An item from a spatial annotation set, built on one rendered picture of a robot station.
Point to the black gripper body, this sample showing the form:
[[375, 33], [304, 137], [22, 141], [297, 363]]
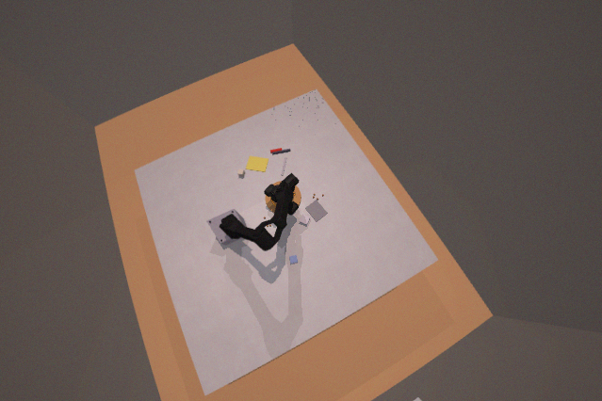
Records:
[[292, 206]]

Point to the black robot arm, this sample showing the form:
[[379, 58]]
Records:
[[283, 193]]

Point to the orange round board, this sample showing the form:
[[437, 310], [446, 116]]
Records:
[[297, 199]]

